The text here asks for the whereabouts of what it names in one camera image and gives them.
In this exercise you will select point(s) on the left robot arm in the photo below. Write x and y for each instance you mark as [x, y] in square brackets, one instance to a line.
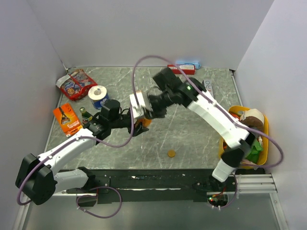
[39, 177]

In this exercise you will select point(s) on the red snack bag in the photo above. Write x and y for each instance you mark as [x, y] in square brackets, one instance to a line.
[75, 84]

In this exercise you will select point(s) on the orange razor package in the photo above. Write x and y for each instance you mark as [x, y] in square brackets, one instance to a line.
[67, 119]

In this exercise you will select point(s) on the blue packet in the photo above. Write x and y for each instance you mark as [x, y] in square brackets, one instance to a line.
[196, 64]

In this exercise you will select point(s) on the brown white plush toy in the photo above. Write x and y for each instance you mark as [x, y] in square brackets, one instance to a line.
[253, 118]

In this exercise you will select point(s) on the red rectangular box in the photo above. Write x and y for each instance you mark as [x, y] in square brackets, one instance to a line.
[187, 69]

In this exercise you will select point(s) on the green toy cabbage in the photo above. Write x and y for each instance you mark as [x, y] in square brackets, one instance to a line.
[254, 154]

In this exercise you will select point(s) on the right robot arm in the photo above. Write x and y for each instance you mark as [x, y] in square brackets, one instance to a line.
[192, 95]

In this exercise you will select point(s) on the yellow basket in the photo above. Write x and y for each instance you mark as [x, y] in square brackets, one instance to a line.
[236, 111]

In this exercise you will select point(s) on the blue toilet paper roll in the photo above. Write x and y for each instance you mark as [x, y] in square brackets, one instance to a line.
[98, 96]

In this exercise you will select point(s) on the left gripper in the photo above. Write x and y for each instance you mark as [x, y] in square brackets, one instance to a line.
[138, 129]

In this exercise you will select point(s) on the grey toothpaste box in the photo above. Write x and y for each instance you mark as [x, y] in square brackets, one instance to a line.
[208, 85]

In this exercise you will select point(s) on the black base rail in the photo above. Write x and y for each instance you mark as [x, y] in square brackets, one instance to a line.
[153, 185]

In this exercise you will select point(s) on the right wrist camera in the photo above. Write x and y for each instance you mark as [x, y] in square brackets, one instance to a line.
[139, 104]

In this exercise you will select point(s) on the green glass bottle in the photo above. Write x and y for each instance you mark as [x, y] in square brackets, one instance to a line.
[86, 116]

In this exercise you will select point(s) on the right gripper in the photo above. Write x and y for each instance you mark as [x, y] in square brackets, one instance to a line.
[152, 112]

